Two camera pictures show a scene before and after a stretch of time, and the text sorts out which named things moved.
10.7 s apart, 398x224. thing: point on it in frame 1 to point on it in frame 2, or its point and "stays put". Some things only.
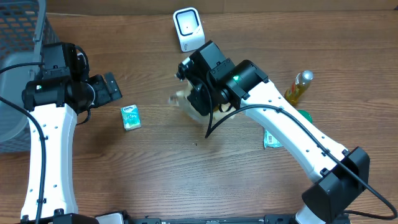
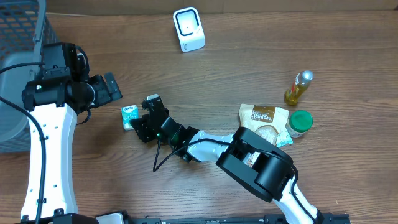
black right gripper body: (203, 101) to (151, 132)
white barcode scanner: (189, 28) stays put
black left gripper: (111, 88) stays put
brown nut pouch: (222, 111) to (264, 121)
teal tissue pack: (131, 118) stays put
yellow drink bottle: (302, 80) stays put
